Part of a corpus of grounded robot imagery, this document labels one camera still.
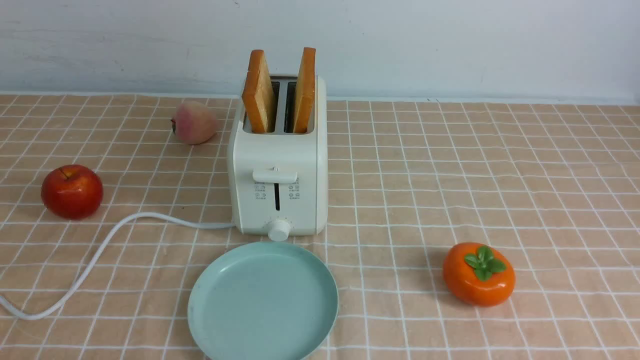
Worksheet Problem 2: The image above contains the toast slice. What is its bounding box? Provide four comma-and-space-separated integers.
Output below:
294, 47, 316, 133
241, 48, 277, 133

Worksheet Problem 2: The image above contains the white two-slot toaster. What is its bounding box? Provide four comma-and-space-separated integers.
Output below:
227, 75, 329, 242

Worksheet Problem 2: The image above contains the light green round plate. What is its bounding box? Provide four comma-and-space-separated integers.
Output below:
187, 242, 339, 360

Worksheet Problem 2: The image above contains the pink peach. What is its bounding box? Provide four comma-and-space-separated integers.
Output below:
170, 101, 220, 145

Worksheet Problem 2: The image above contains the orange persimmon with green leaf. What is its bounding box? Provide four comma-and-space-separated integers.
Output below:
442, 242, 516, 307

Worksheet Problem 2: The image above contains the checkered beige tablecloth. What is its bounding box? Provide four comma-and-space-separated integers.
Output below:
0, 95, 640, 360

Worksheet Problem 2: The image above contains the red apple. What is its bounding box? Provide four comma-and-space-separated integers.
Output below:
40, 164, 104, 221

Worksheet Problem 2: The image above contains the white toaster power cord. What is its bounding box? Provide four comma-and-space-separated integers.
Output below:
0, 211, 235, 321

